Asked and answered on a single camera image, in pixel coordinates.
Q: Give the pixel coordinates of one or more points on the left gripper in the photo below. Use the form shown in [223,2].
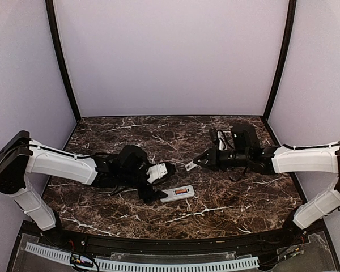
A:
[149,195]

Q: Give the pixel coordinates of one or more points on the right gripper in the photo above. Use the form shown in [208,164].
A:
[213,162]

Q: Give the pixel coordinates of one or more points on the grey battery cover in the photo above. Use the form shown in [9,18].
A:
[190,166]

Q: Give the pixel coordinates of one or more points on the white remote control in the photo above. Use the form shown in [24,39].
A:
[172,197]

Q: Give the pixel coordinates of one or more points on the orange battery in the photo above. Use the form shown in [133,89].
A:
[182,189]

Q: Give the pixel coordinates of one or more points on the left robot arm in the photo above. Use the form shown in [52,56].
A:
[130,168]

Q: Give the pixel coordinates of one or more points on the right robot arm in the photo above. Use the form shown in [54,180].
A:
[247,152]

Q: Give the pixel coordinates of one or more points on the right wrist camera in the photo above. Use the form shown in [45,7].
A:
[219,139]

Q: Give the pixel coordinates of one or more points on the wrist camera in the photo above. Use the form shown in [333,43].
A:
[160,171]
[219,139]

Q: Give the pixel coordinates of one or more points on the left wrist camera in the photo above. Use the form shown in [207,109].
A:
[160,171]

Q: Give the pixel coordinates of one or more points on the black front rail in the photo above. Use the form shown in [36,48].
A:
[265,244]

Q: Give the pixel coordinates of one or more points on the white slotted cable duct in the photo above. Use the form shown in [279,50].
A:
[127,262]

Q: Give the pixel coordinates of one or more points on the right black frame post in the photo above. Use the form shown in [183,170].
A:
[291,11]

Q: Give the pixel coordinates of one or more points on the black frame post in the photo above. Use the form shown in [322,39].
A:
[291,11]
[54,31]

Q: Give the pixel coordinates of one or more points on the left black frame post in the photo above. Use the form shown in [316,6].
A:
[54,31]

